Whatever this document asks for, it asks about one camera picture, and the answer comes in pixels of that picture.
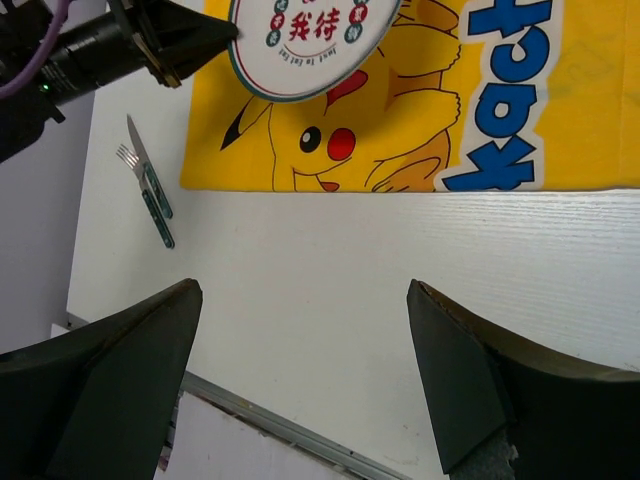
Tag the white plate with red characters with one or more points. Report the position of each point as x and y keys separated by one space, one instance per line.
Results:
x=293 y=50

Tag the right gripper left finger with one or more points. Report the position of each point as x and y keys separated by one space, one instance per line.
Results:
x=96 y=402

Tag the fork with green patterned handle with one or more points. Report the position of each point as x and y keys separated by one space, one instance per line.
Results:
x=133 y=162

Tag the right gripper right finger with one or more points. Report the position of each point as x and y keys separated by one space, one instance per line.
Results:
x=504 y=407

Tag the yellow printed cloth napkin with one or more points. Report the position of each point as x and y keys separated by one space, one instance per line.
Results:
x=459 y=96

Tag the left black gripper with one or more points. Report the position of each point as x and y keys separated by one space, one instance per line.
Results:
x=169 y=40

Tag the knife with green patterned handle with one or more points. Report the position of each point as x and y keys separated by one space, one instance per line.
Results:
x=149 y=169

